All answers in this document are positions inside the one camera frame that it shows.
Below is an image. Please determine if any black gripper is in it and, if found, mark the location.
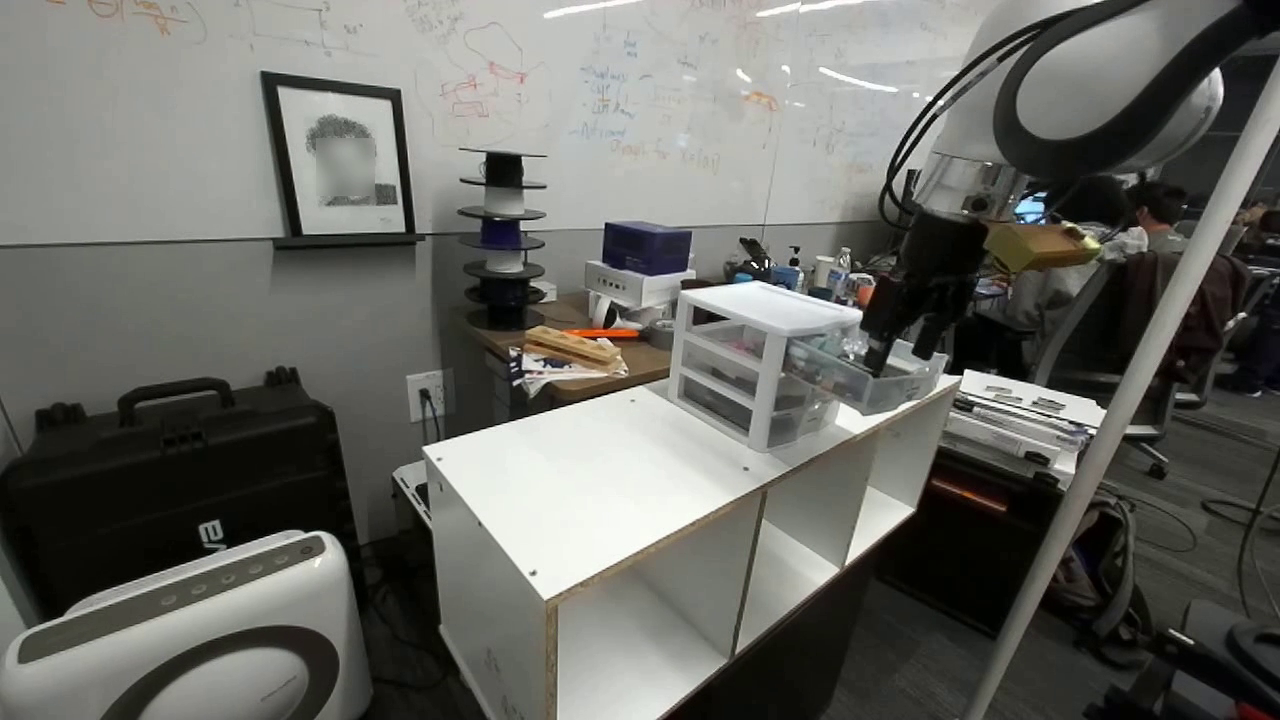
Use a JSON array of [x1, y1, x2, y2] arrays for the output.
[[862, 214, 988, 378]]

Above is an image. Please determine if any clear top drawer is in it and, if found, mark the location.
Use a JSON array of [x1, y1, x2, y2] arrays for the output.
[[783, 328, 942, 415]]

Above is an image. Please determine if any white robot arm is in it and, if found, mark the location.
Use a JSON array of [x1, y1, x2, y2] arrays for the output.
[[862, 0, 1280, 378]]

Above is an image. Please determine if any white plastic drawer organizer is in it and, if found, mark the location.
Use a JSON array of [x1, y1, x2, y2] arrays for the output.
[[666, 282, 861, 448]]

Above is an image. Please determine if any stack of papers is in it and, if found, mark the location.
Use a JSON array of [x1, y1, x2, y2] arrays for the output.
[[942, 374, 1102, 481]]

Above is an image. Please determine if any seated person in hoodie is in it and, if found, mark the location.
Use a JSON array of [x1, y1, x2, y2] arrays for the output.
[[947, 175, 1187, 378]]

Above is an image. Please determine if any dark blue box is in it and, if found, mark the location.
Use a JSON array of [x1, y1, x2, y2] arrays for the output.
[[604, 219, 692, 277]]

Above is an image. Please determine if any orange tool on desk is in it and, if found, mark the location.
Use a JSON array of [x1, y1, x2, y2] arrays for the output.
[[554, 325, 638, 339]]

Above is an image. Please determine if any white box under blue box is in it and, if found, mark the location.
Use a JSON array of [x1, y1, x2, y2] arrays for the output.
[[585, 261, 692, 313]]

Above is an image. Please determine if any wooden desk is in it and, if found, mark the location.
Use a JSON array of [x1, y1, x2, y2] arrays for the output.
[[464, 302, 666, 415]]

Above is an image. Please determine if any white diagonal pole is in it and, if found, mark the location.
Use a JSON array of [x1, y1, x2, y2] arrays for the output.
[[962, 65, 1280, 720]]

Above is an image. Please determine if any white cube shelf unit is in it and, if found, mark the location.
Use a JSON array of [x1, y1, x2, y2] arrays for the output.
[[424, 384, 954, 720]]

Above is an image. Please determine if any black framed picture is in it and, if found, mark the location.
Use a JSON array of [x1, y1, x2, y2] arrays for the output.
[[258, 72, 418, 249]]

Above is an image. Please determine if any black hard equipment case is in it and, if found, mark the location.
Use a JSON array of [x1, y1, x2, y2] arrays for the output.
[[0, 368, 354, 620]]

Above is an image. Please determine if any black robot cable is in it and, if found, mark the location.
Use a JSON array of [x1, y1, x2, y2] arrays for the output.
[[875, 0, 1153, 227]]

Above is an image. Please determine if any white wall power outlet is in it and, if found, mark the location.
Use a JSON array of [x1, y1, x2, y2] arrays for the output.
[[402, 374, 448, 422]]

